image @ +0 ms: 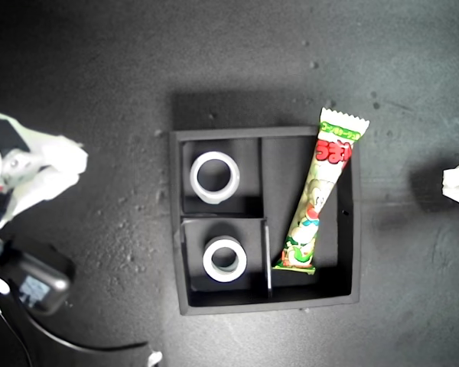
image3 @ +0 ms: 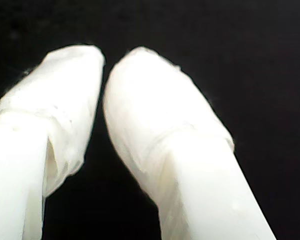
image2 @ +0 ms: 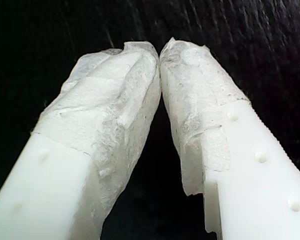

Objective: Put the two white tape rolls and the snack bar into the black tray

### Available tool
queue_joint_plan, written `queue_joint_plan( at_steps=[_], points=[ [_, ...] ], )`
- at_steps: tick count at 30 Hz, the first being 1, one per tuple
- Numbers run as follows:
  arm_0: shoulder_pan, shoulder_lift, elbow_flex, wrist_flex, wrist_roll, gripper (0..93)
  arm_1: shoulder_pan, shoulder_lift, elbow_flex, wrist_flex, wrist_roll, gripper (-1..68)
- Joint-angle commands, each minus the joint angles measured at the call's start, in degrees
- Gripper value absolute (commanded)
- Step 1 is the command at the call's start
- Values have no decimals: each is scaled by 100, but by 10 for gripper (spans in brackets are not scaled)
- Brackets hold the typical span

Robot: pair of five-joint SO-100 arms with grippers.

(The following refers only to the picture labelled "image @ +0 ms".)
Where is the green printed snack bar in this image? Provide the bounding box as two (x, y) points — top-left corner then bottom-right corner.
(272, 107), (371, 276)

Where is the white tape roll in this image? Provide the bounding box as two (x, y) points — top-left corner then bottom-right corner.
(189, 151), (241, 205)
(202, 235), (249, 284)

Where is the black tray with wells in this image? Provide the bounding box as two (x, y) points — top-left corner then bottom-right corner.
(168, 125), (363, 317)

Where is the black camera cable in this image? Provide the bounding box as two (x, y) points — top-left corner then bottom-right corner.
(0, 284), (151, 352)

